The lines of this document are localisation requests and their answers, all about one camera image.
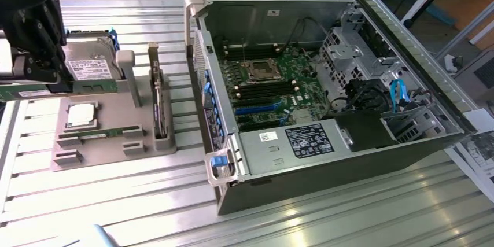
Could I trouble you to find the green RAM stick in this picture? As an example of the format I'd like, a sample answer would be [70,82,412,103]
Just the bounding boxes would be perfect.
[0,80,119,102]
[76,126,140,141]

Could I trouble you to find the black RAM slot bank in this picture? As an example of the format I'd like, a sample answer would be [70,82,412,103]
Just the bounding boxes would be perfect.
[221,43,280,60]
[233,79,300,99]

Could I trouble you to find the silver hard disk drive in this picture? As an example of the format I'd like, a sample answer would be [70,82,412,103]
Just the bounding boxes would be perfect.
[60,30,117,82]

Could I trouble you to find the blue disk carrier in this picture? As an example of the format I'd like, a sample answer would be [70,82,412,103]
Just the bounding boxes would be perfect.
[107,28,121,53]

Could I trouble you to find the silver CPU chip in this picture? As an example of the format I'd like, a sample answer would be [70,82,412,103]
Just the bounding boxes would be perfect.
[66,103,99,126]

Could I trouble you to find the black graphics card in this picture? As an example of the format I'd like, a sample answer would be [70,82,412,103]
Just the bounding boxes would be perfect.
[147,42,171,138]

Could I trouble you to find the grey parts rack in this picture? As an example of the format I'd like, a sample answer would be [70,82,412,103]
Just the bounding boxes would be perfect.
[48,41,179,172]

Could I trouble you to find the CPU socket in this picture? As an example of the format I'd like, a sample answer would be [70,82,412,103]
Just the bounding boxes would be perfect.
[240,60,279,82]

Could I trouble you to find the blue expansion slot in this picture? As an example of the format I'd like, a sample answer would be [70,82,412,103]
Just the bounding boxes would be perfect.
[235,102,283,116]

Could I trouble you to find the blue case latch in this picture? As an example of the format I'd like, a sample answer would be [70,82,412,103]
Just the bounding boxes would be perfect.
[209,155,227,170]

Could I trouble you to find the black expansion slot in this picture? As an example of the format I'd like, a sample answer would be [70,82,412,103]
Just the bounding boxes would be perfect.
[237,117,289,131]

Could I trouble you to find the green motherboard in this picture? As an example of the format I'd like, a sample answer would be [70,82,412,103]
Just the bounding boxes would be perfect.
[215,45,334,132]

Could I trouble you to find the light blue object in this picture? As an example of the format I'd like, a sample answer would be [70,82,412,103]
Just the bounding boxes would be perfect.
[91,223,117,247]

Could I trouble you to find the grey power supply unit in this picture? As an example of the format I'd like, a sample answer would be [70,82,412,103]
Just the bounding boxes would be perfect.
[237,119,354,176]

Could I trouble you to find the metal drive cage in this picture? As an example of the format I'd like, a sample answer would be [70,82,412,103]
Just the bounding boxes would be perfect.
[317,25,388,109]

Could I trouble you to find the black plastic air shroud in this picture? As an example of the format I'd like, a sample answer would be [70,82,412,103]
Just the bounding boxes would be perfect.
[334,111,399,153]

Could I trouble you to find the black open PC case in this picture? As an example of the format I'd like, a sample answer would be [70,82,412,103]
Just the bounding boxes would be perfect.
[184,0,478,216]

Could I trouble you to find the grey disk bay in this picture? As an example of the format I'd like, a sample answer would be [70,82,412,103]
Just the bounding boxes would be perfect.
[379,104,450,144]

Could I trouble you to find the white power strip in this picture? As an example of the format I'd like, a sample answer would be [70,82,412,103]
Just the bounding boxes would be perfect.
[443,53,464,72]

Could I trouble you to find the grey computer tower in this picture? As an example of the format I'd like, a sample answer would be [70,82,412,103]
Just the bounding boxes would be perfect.
[450,50,494,110]

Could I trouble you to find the printed paper sheets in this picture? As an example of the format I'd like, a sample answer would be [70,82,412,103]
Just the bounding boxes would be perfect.
[442,130,494,204]

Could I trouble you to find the black wire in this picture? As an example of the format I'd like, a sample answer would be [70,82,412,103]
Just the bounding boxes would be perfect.
[288,16,334,54]

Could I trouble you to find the blue SATA wire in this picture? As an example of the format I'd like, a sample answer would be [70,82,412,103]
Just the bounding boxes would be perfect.
[388,79,411,113]

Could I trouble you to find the white desk frame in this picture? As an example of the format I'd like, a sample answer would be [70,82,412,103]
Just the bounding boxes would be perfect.
[319,0,494,46]

